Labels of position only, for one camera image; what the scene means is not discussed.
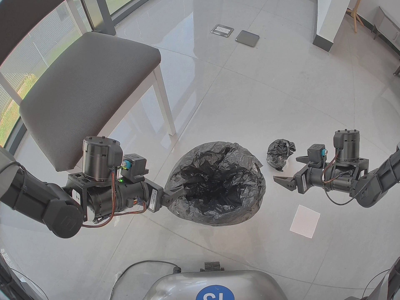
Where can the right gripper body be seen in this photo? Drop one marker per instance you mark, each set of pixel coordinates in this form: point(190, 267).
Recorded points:
point(315, 178)

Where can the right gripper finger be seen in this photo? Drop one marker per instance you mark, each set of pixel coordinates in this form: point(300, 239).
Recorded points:
point(303, 159)
point(287, 183)

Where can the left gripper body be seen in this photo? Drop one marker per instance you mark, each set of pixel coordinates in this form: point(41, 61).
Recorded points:
point(131, 197)

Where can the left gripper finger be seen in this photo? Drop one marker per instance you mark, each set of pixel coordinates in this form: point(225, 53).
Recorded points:
point(170, 195)

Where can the black plastic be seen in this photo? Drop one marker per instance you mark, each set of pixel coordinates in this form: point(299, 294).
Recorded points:
point(279, 155)

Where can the black plastic bag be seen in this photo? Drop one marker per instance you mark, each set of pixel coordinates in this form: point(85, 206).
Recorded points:
point(218, 183)

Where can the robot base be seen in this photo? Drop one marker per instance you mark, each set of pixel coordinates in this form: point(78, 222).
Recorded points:
point(218, 283)

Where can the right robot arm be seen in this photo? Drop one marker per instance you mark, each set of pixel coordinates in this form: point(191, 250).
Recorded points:
point(378, 183)

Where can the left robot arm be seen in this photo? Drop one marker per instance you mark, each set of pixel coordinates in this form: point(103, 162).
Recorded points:
point(31, 192)

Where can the grey seat white chair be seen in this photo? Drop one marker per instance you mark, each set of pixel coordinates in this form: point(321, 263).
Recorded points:
point(93, 89)

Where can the grey metal cabinet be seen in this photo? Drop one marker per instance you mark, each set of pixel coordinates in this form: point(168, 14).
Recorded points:
point(387, 23)

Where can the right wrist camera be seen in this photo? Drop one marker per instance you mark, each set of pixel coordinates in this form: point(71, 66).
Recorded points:
point(316, 155)

